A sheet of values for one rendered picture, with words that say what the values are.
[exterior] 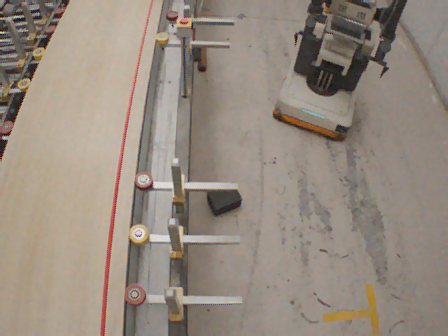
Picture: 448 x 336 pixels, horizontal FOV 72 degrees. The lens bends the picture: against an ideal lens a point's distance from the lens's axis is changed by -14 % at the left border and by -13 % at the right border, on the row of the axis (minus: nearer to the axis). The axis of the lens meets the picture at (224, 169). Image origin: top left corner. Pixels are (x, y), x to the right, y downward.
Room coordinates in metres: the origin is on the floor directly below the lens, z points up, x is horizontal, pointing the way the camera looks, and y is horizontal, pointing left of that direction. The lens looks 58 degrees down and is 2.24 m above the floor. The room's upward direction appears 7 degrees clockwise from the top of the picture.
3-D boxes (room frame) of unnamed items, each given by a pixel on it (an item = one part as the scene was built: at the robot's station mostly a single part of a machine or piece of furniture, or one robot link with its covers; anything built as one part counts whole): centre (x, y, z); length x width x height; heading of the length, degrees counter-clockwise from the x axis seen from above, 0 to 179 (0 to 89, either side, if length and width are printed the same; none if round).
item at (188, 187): (0.75, 0.15, 0.84); 0.43 x 0.03 x 0.04; 98
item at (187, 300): (0.26, 0.08, 0.80); 0.43 x 0.03 x 0.04; 98
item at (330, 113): (2.16, -0.71, 0.16); 0.67 x 0.64 x 0.25; 166
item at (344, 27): (1.88, -0.64, 0.99); 0.28 x 0.16 x 0.22; 76
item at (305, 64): (2.25, -0.73, 0.59); 0.55 x 0.34 x 0.83; 76
